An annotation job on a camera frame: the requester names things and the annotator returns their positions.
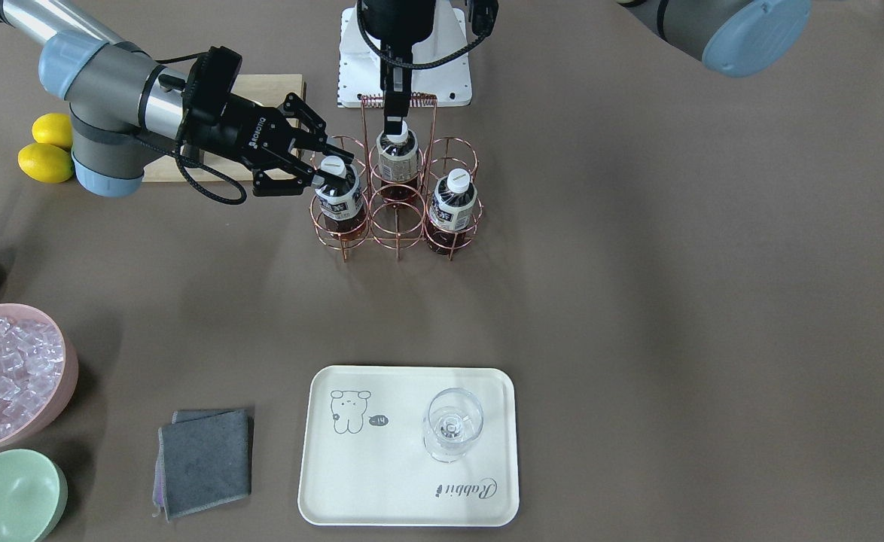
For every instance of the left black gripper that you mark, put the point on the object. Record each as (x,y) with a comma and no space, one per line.
(394,104)

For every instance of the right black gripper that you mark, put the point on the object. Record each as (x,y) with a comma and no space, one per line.
(240,133)

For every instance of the tea bottle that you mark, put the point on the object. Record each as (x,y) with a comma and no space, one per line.
(452,203)
(398,165)
(341,200)

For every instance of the copper wire bottle basket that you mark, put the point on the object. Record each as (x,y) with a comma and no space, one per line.
(396,215)

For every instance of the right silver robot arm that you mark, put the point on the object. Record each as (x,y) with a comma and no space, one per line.
(127,110)

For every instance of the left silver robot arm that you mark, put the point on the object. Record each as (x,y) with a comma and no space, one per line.
(734,38)

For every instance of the wooden cutting board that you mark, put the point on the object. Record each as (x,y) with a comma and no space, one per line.
(266,90)

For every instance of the whole lemon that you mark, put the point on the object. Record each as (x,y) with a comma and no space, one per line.
(53,129)
(46,163)

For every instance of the clear wine glass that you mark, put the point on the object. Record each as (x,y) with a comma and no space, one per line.
(452,424)

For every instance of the cream rabbit tray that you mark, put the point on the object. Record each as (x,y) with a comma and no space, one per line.
(369,458)

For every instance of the grey folded cloth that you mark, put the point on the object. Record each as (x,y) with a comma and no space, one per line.
(203,461)

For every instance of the pink bowl of ice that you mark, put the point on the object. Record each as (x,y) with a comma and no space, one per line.
(38,371)

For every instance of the green empty bowl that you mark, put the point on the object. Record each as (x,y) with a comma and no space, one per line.
(33,495)

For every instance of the tea bottle under handle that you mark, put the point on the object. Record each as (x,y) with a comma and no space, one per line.
(398,165)

